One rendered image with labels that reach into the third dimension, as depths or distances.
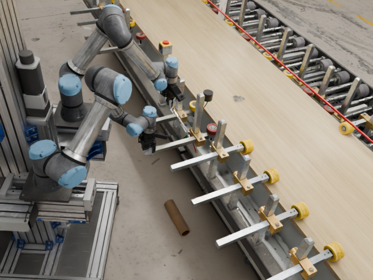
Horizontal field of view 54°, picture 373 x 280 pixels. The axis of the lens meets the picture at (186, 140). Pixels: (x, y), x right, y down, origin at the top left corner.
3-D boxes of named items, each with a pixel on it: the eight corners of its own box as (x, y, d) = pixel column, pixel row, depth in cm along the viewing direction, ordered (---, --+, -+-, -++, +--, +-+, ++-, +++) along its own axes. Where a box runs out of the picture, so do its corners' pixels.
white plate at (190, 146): (196, 161, 239) (197, 150, 232) (179, 135, 255) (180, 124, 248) (196, 161, 239) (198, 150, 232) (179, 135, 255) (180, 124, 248)
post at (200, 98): (191, 153, 245) (200, 96, 212) (188, 150, 247) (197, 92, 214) (196, 152, 247) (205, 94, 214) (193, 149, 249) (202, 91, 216)
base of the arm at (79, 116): (57, 121, 205) (54, 107, 198) (64, 104, 216) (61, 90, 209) (84, 123, 206) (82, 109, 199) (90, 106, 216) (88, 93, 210)
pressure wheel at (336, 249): (320, 245, 176) (327, 261, 174) (331, 245, 169) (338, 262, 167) (329, 241, 178) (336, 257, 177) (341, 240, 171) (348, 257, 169)
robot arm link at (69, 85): (60, 107, 198) (56, 86, 189) (60, 92, 208) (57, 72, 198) (84, 105, 201) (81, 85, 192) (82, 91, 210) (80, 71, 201)
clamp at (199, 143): (197, 147, 231) (198, 141, 228) (188, 133, 240) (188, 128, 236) (205, 144, 234) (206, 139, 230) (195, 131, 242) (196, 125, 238)
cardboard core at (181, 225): (181, 231, 271) (164, 201, 290) (180, 238, 277) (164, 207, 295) (190, 228, 274) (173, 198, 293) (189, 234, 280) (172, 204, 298)
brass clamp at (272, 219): (271, 235, 178) (273, 229, 175) (255, 213, 186) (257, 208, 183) (281, 230, 180) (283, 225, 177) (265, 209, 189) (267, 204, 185)
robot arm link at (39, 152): (48, 153, 174) (43, 131, 165) (68, 166, 169) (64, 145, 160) (26, 168, 166) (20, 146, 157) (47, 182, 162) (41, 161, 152)
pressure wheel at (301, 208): (300, 208, 182) (290, 202, 189) (302, 222, 184) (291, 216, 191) (310, 204, 185) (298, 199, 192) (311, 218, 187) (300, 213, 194)
